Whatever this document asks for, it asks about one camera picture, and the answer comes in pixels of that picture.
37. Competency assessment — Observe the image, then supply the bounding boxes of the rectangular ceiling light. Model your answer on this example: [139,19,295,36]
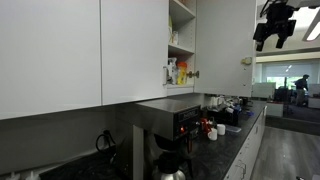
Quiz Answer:
[302,9,320,43]

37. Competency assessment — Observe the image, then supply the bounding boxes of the white wall cabinet with shelves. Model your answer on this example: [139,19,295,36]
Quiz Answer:
[166,0,198,97]

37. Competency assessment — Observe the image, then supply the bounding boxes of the metal bar door handle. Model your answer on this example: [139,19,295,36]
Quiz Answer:
[162,65,169,86]

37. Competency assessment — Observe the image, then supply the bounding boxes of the black wire countertop organizer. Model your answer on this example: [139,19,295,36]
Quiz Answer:
[206,102,241,127]

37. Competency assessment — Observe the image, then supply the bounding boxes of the white office partition panel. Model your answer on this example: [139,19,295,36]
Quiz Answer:
[251,82,277,100]

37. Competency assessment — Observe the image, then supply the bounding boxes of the white ceramic mug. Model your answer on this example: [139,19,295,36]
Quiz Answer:
[216,123,227,136]
[206,127,219,142]

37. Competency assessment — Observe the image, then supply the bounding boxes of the green yellow package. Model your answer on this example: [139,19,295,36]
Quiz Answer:
[168,15,174,45]

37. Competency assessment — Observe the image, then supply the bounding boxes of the white base cabinets with handles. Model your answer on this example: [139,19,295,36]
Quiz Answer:
[222,105,268,180]

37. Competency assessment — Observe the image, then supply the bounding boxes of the narrow white cabinet door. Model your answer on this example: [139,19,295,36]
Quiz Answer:
[100,0,170,106]

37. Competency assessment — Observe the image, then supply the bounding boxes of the white cabinet door with lock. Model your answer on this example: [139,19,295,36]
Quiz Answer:
[193,0,258,98]

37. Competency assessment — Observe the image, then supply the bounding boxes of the steel coffee carafe black lid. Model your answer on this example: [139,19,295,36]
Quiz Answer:
[151,150,188,180]

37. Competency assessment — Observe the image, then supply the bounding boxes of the clear squeeze bottle white cap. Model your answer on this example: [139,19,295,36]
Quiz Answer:
[25,170,41,180]

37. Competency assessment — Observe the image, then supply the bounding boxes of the small white bottle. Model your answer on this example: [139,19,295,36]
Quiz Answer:
[172,30,180,46]

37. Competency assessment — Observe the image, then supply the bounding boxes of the stainless steel coffee machine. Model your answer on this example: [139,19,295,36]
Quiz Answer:
[131,98,202,180]

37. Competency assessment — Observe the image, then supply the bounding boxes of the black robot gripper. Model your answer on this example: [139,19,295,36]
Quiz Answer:
[252,1,298,52]

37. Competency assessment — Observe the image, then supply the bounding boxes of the black looped power cable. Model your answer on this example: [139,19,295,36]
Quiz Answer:
[95,129,117,157]

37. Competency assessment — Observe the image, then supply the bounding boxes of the brass cabinet door hinge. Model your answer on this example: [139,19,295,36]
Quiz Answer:
[186,70,201,80]

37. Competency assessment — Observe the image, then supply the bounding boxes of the person in dark shirt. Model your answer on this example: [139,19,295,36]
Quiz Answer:
[294,73,311,107]

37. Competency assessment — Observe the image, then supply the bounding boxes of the yellow creamer canister orange lid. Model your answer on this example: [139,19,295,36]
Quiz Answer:
[176,61,188,86]

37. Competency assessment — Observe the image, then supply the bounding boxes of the red small countertop item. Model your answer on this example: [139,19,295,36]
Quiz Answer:
[198,117,212,135]

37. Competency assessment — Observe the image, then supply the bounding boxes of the pale creamer canister blue label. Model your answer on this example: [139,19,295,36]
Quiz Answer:
[167,57,178,85]

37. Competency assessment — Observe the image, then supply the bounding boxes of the wide white cabinet door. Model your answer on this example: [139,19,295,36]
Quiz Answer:
[0,0,103,121]

